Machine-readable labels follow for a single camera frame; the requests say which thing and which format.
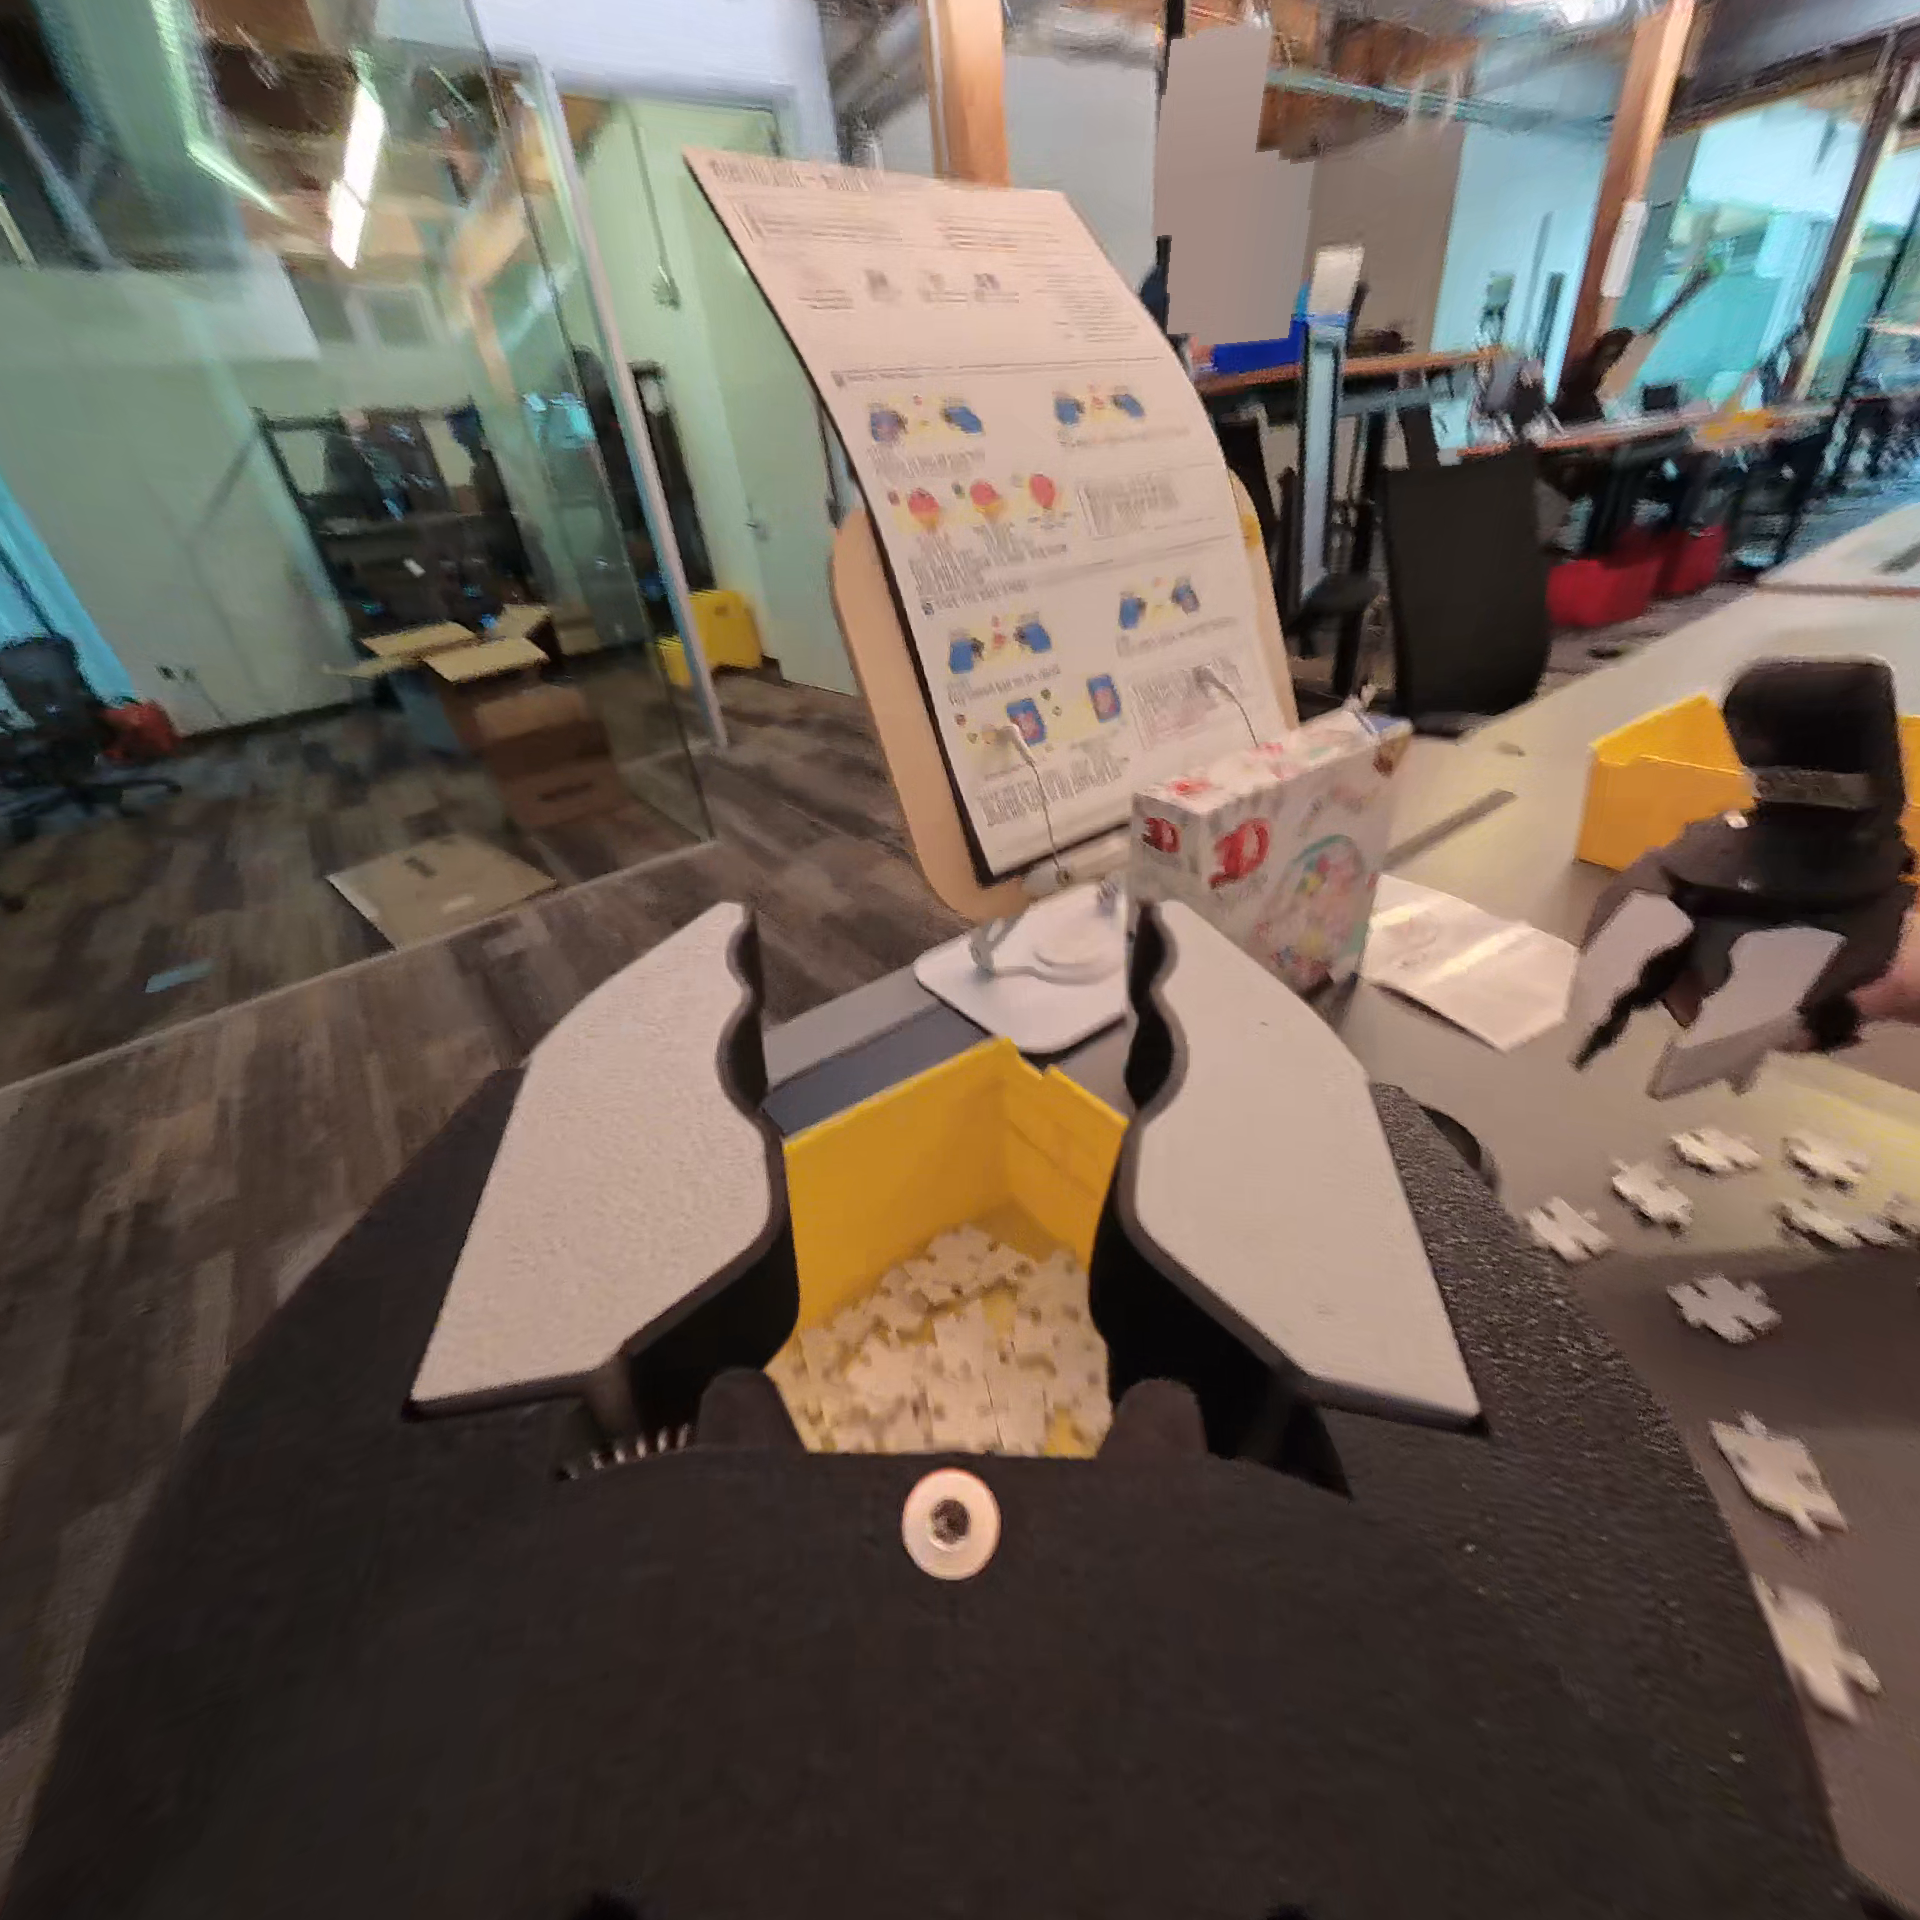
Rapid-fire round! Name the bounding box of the yellow plastic bin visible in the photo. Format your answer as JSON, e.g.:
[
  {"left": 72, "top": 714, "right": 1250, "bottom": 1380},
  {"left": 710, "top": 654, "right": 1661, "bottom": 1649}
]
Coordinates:
[
  {"left": 1577, "top": 697, "right": 1920, "bottom": 879},
  {"left": 765, "top": 1037, "right": 1134, "bottom": 1460}
]

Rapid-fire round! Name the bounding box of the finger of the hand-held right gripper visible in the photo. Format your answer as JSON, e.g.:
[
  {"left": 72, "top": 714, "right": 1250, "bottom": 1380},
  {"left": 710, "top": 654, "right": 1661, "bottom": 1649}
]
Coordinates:
[
  {"left": 1565, "top": 883, "right": 1700, "bottom": 1068},
  {"left": 1640, "top": 923, "right": 1850, "bottom": 1101}
]

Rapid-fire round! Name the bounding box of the black office chair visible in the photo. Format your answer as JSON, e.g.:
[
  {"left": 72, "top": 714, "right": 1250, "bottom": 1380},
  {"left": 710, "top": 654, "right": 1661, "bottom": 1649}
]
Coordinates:
[{"left": 0, "top": 638, "right": 178, "bottom": 846}]

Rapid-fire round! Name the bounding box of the flat cardboard sheet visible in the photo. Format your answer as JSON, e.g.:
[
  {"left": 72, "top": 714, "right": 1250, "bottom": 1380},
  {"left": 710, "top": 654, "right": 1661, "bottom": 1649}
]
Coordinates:
[{"left": 325, "top": 835, "right": 560, "bottom": 950}]

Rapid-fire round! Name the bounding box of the colourful puzzle box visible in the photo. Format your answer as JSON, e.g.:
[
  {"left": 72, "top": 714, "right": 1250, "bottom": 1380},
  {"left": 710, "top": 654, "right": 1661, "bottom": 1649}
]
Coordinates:
[{"left": 1132, "top": 705, "right": 1415, "bottom": 993}]

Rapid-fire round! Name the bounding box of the yellow floor sign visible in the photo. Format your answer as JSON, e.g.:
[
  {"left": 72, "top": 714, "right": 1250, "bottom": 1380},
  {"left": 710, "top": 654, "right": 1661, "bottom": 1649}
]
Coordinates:
[{"left": 668, "top": 584, "right": 770, "bottom": 689}]

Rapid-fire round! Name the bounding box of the closed cardboard box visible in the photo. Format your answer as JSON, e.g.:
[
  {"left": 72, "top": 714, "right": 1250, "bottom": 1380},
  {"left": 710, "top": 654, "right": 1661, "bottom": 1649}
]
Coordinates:
[{"left": 452, "top": 685, "right": 620, "bottom": 830}]

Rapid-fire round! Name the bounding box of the wooden easel board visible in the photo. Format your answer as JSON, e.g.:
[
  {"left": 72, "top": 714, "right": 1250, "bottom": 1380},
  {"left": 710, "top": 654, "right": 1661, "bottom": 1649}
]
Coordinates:
[{"left": 829, "top": 497, "right": 1310, "bottom": 924}]

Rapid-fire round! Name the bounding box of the printed instruction sheet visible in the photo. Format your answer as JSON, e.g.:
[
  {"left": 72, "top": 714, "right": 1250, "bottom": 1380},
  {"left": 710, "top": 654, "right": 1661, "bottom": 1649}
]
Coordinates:
[{"left": 686, "top": 152, "right": 1298, "bottom": 883}]

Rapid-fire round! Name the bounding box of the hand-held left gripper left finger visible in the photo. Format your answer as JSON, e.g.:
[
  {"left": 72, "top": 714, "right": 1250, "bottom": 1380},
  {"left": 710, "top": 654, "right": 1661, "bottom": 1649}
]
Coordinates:
[{"left": 412, "top": 902, "right": 799, "bottom": 1448}]

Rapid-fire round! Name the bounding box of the white printed leaflet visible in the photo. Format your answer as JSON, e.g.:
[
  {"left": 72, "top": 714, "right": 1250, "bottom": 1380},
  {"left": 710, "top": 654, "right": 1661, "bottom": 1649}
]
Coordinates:
[{"left": 1367, "top": 872, "right": 1585, "bottom": 1056}]

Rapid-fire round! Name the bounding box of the open cardboard box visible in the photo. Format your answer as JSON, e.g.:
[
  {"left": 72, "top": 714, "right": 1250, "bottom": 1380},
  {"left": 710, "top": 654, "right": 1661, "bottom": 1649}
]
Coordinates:
[{"left": 362, "top": 608, "right": 620, "bottom": 753}]

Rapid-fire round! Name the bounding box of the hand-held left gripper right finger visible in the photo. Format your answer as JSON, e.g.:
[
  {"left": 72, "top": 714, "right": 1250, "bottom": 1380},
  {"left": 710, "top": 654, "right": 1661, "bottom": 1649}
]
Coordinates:
[{"left": 1092, "top": 902, "right": 1483, "bottom": 1460}]

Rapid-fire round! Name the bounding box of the pile of puzzle pieces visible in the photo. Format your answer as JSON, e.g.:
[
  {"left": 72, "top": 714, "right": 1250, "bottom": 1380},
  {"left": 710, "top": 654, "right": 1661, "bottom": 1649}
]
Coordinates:
[{"left": 787, "top": 1225, "right": 1110, "bottom": 1460}]

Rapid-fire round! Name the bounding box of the person's right hand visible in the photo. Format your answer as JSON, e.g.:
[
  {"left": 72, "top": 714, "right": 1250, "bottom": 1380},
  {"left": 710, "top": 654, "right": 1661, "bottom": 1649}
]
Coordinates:
[{"left": 1848, "top": 902, "right": 1920, "bottom": 1039}]

